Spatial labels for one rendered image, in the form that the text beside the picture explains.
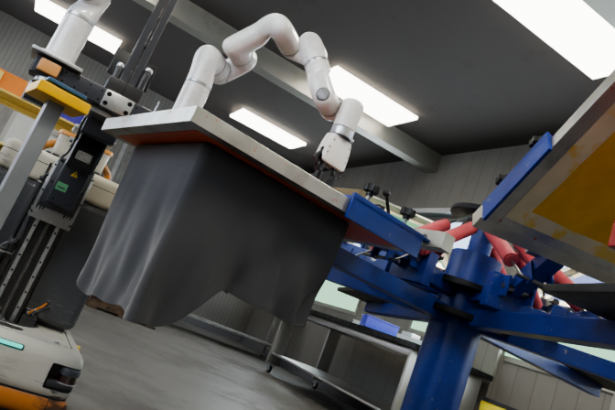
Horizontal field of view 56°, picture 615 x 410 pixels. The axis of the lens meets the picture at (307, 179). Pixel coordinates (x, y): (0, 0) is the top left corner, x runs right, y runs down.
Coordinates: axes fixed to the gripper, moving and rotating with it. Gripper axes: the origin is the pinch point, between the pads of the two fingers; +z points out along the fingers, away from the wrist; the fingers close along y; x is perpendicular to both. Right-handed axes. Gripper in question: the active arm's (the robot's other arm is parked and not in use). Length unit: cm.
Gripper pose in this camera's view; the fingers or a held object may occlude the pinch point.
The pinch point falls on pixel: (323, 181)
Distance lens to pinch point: 180.9
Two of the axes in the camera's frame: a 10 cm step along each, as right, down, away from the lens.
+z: -3.6, 9.0, -2.4
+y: -7.1, -4.3, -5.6
